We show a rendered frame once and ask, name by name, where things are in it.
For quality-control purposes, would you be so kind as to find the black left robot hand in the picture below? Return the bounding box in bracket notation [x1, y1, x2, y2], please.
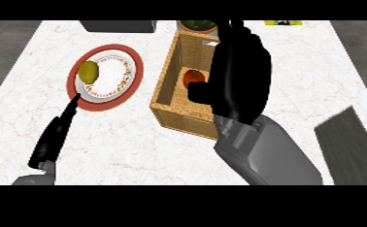
[26, 92, 81, 171]

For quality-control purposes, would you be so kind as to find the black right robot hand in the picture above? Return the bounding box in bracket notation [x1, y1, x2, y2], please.
[186, 19, 274, 126]

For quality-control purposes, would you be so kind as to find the red tomato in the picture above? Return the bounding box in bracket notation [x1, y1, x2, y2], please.
[182, 69, 207, 89]

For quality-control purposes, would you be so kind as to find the wicker basket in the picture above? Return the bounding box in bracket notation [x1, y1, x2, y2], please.
[149, 30, 222, 141]

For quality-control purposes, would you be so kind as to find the red round placemat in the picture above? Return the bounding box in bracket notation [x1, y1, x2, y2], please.
[66, 44, 146, 113]

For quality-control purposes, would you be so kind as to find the potted green plant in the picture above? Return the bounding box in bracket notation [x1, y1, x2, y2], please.
[176, 19, 219, 35]

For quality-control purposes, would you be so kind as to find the yellow flat object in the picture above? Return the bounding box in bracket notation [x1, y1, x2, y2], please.
[263, 19, 303, 27]

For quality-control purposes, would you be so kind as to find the yellow-green fruit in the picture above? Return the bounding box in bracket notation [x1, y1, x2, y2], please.
[77, 60, 100, 85]

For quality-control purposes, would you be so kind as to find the white patterned plate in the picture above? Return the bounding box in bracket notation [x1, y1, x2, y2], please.
[74, 49, 137, 104]

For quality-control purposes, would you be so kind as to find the dark grey appliance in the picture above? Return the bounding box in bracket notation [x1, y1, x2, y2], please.
[78, 19, 158, 34]

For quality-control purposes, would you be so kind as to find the dark grey striped board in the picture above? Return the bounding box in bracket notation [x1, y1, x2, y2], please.
[312, 106, 367, 186]

